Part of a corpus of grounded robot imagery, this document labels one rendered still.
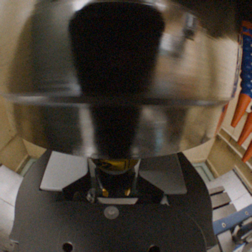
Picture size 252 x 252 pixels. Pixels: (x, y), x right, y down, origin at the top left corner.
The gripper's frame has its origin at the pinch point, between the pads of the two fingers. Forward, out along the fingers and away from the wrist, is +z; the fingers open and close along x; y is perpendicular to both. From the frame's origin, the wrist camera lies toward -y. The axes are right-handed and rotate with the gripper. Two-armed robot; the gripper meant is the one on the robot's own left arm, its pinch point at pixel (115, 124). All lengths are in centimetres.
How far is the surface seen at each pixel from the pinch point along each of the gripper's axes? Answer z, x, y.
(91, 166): 41, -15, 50
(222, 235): -9.5, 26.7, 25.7
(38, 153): 80, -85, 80
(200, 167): 74, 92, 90
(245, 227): -10.9, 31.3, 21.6
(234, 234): -10.9, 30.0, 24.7
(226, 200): 13, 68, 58
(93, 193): 21, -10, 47
